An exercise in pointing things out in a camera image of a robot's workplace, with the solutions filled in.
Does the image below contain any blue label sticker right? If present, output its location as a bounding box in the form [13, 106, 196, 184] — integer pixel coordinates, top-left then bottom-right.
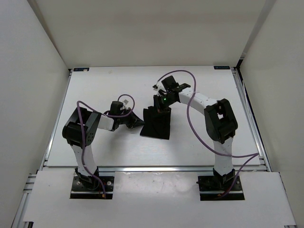
[214, 66, 230, 70]

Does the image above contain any blue label sticker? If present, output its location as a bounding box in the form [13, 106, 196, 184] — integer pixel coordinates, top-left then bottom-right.
[214, 66, 230, 70]
[73, 67, 90, 72]

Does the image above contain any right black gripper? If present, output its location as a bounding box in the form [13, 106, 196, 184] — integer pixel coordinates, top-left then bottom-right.
[151, 94, 176, 119]

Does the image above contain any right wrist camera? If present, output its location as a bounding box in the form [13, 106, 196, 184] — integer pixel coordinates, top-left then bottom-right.
[152, 85, 165, 93]

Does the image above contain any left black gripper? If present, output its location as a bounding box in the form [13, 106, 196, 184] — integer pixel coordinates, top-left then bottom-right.
[117, 107, 145, 129]

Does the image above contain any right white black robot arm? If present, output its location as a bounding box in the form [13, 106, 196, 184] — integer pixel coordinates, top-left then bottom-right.
[153, 76, 238, 190]

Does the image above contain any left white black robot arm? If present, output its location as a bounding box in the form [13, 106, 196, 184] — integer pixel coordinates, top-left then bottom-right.
[62, 101, 144, 190]

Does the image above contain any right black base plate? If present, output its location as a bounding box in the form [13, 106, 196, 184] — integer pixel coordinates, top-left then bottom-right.
[197, 176, 245, 201]

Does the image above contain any black skirt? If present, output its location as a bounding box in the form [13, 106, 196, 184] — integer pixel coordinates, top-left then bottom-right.
[140, 106, 171, 140]

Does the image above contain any aluminium table edge rail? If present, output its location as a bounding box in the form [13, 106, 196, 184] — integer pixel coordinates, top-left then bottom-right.
[42, 165, 267, 172]

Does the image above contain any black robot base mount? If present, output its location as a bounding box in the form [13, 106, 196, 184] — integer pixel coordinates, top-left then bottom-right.
[70, 175, 114, 200]

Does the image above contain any blue label sticker left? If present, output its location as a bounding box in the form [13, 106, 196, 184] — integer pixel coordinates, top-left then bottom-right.
[73, 67, 90, 72]

